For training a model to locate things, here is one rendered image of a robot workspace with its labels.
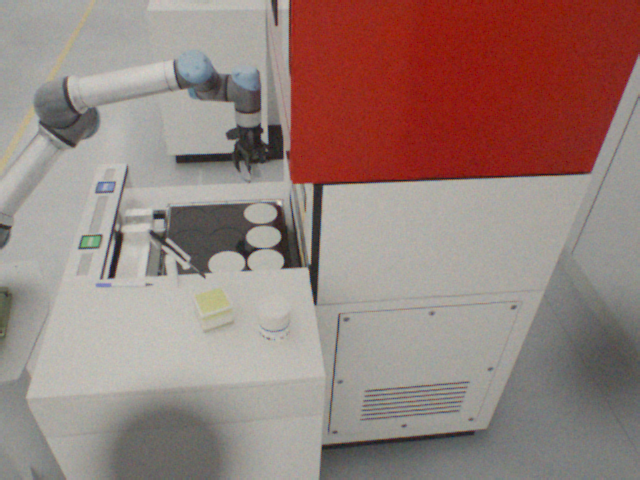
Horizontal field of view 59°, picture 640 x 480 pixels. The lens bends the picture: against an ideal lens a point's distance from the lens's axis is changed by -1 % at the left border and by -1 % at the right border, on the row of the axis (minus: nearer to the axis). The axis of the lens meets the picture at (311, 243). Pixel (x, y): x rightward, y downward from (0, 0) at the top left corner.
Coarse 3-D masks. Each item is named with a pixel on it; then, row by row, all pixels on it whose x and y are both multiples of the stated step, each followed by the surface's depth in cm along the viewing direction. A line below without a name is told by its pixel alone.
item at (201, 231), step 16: (176, 208) 176; (192, 208) 176; (208, 208) 176; (224, 208) 176; (240, 208) 176; (176, 224) 170; (192, 224) 170; (208, 224) 170; (224, 224) 170; (240, 224) 170; (256, 224) 171; (272, 224) 171; (176, 240) 164; (192, 240) 164; (208, 240) 164; (224, 240) 165; (240, 240) 165; (192, 256) 159; (208, 256) 159; (288, 256) 160; (192, 272) 154; (208, 272) 154
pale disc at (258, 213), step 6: (252, 204) 178; (258, 204) 178; (264, 204) 178; (246, 210) 176; (252, 210) 176; (258, 210) 176; (264, 210) 176; (270, 210) 176; (246, 216) 173; (252, 216) 173; (258, 216) 174; (264, 216) 174; (270, 216) 174; (258, 222) 171; (264, 222) 171
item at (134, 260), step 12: (132, 240) 166; (144, 240) 167; (132, 252) 162; (144, 252) 162; (120, 264) 158; (132, 264) 158; (144, 264) 159; (120, 276) 155; (132, 276) 155; (144, 276) 155
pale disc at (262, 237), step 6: (258, 228) 169; (264, 228) 169; (270, 228) 169; (252, 234) 167; (258, 234) 167; (264, 234) 167; (270, 234) 167; (276, 234) 167; (252, 240) 165; (258, 240) 165; (264, 240) 165; (270, 240) 165; (276, 240) 165; (258, 246) 163; (264, 246) 163; (270, 246) 163
